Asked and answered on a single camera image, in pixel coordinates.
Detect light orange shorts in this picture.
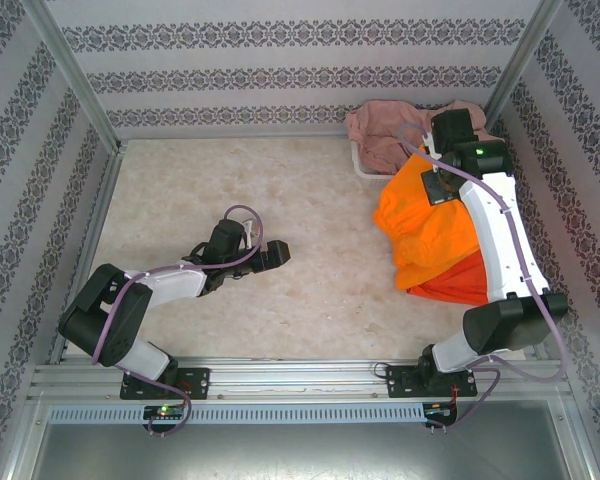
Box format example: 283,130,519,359
372,152,482,292

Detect pink shorts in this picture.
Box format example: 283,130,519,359
343,99,502,175

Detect red-orange shorts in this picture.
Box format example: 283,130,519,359
406,251,492,308

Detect white plastic basket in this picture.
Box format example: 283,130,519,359
352,141,397,190

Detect left circuit board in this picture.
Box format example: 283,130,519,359
143,404,187,421

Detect circuit board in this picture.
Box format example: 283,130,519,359
143,404,187,421
423,401,457,420

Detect grey metal sheet panel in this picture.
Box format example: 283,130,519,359
7,399,599,480

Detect right circuit board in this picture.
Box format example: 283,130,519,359
423,401,457,420

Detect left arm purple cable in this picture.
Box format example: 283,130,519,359
90,204,266,437

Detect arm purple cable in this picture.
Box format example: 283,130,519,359
90,204,266,437
397,122,569,434

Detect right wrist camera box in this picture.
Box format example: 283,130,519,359
422,128,444,162

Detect aluminium frame post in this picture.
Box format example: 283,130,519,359
22,0,122,154
478,0,565,132

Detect aluminium table back rail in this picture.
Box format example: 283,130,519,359
115,130,355,146

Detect aluminium mounting rail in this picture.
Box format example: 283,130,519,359
27,355,570,401

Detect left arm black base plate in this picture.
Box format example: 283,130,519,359
119,367,211,401

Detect slotted grey cable duct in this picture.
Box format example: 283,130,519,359
47,402,426,426

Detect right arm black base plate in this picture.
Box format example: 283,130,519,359
385,363,479,400

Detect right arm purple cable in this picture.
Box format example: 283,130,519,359
397,122,569,434

